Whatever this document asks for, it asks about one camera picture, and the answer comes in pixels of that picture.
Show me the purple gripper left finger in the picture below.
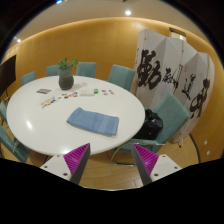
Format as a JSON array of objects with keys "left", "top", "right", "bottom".
[{"left": 41, "top": 143, "right": 90, "bottom": 184}]

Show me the grey plant pot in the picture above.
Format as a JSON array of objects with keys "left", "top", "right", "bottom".
[{"left": 59, "top": 67, "right": 74, "bottom": 90}]

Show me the teal chair far middle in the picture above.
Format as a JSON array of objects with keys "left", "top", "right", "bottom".
[{"left": 76, "top": 62, "right": 96, "bottom": 78}]

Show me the black bag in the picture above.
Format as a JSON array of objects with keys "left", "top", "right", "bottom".
[{"left": 134, "top": 109, "right": 163, "bottom": 140}]

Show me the teal chair far right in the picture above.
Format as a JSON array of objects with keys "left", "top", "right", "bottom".
[{"left": 108, "top": 64, "right": 135, "bottom": 91}]

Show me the teal chair far left-middle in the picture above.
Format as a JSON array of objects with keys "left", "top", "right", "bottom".
[{"left": 46, "top": 65, "right": 59, "bottom": 77}]

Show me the green plant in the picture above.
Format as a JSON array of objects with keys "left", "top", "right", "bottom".
[{"left": 58, "top": 58, "right": 78, "bottom": 69}]

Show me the teal chair left edge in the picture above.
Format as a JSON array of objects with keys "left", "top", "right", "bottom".
[{"left": 0, "top": 100, "right": 8, "bottom": 125}]

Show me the grey card on table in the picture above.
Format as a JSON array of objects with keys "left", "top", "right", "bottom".
[{"left": 37, "top": 89, "right": 51, "bottom": 94}]

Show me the clear plastic box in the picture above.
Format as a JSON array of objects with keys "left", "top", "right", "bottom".
[{"left": 79, "top": 89, "right": 94, "bottom": 96}]

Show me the round white table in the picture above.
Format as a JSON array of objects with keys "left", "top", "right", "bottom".
[{"left": 7, "top": 76, "right": 144, "bottom": 156}]

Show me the teal chair with bag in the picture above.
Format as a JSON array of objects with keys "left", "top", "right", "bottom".
[{"left": 110, "top": 92, "right": 189, "bottom": 166}]

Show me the teal chair near left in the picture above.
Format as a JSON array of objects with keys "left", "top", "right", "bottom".
[{"left": 0, "top": 124, "right": 32, "bottom": 164}]

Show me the folded blue towel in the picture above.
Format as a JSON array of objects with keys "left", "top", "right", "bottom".
[{"left": 67, "top": 108, "right": 119, "bottom": 136}]

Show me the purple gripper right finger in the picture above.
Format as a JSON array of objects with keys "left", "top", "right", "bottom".
[{"left": 132, "top": 144, "right": 181, "bottom": 185}]

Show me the row of coloured tokens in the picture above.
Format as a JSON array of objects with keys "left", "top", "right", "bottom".
[{"left": 40, "top": 91, "right": 78, "bottom": 108}]

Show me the black wall screen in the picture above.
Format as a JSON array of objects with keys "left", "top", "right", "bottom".
[{"left": 0, "top": 56, "right": 16, "bottom": 91}]

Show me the white calligraphy folding screen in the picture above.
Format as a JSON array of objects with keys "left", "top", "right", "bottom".
[{"left": 133, "top": 30, "right": 215, "bottom": 142}]

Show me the teal chair far left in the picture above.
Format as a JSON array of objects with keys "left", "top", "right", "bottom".
[{"left": 21, "top": 72, "right": 35, "bottom": 85}]

